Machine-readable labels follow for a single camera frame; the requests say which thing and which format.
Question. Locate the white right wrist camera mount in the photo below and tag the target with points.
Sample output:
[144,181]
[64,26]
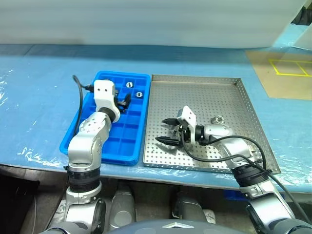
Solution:
[190,117]

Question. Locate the perforated steel tray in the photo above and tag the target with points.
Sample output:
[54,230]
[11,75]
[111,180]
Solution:
[214,97]

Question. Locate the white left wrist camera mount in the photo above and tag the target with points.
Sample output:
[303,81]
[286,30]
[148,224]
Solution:
[103,90]

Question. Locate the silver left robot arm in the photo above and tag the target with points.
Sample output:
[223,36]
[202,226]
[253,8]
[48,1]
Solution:
[85,143]

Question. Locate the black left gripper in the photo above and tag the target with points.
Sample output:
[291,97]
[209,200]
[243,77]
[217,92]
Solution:
[119,103]

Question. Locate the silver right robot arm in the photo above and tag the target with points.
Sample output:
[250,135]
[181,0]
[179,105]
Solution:
[234,146]

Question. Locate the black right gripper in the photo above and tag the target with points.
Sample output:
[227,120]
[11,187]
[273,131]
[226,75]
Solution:
[186,136]

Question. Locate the grey rounded robot leg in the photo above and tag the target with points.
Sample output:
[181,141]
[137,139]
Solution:
[189,207]
[123,207]

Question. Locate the blue plastic compartment tray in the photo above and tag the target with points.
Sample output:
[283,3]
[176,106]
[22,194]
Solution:
[129,136]

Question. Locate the brown cardboard sheet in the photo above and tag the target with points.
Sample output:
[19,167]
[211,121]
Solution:
[275,83]

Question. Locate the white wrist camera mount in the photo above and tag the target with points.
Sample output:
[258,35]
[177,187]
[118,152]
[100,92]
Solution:
[190,117]
[103,90]

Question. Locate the dark grey robot torso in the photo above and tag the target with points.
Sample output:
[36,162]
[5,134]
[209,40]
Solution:
[161,226]

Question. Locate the white foam sheet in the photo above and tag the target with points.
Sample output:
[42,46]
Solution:
[146,22]

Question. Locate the blue plastic crate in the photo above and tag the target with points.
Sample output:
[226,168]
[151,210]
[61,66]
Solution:
[235,195]

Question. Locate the small metal roller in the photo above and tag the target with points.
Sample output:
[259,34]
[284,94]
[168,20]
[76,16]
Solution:
[138,94]
[217,119]
[129,84]

